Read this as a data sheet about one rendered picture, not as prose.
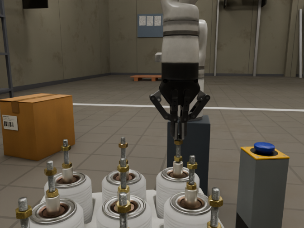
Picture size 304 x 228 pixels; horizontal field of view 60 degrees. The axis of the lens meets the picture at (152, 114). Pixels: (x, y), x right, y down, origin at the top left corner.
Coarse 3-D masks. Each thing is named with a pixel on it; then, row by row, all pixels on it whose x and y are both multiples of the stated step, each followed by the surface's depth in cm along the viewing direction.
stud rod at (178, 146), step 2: (178, 134) 56; (178, 136) 56; (178, 138) 56; (176, 140) 57; (178, 140) 56; (176, 146) 57; (178, 146) 57; (176, 148) 57; (178, 148) 57; (176, 150) 57; (178, 150) 57; (176, 152) 57; (178, 152) 57; (176, 154) 57; (178, 154) 57; (176, 156) 57; (178, 156) 57; (176, 162) 58; (178, 162) 57
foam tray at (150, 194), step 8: (152, 192) 65; (200, 192) 65; (96, 200) 61; (152, 200) 61; (96, 208) 58; (152, 208) 58; (152, 216) 55; (88, 224) 52; (152, 224) 52; (160, 224) 52
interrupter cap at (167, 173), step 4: (168, 168) 61; (172, 168) 61; (184, 168) 61; (164, 172) 59; (168, 172) 59; (172, 172) 60; (184, 172) 59; (188, 172) 59; (164, 176) 57; (168, 176) 57; (172, 176) 58; (184, 176) 58; (188, 176) 57; (168, 180) 56; (172, 180) 55; (176, 180) 55; (180, 180) 55; (184, 180) 55; (188, 180) 55
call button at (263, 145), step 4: (256, 144) 54; (260, 144) 54; (264, 144) 54; (268, 144) 54; (272, 144) 54; (256, 148) 54; (260, 148) 53; (264, 148) 53; (268, 148) 52; (272, 148) 53; (260, 152) 54; (264, 152) 53; (268, 152) 53
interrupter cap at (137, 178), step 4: (112, 172) 59; (116, 172) 59; (132, 172) 59; (136, 172) 59; (108, 176) 57; (112, 176) 57; (116, 176) 58; (132, 176) 57; (136, 176) 57; (140, 176) 57; (108, 180) 55; (112, 180) 55; (116, 180) 55; (120, 180) 56; (128, 180) 55; (132, 180) 55; (136, 180) 55; (112, 184) 54; (116, 184) 54; (120, 184) 53; (128, 184) 54; (132, 184) 54
